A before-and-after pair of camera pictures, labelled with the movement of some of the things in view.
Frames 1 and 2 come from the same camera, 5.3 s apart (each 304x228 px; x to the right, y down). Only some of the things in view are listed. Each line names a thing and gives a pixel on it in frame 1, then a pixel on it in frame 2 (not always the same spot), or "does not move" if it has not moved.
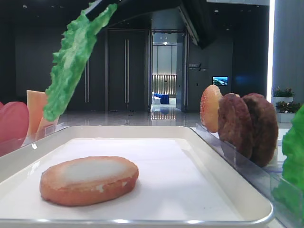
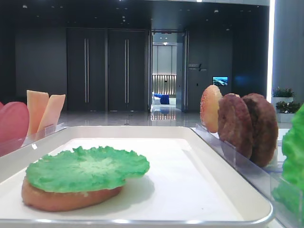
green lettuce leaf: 72,56 → 80,169
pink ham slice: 14,125 does not move
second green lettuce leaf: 289,191 does not move
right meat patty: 265,128 does not move
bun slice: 86,180 → 64,201
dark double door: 118,80 does not move
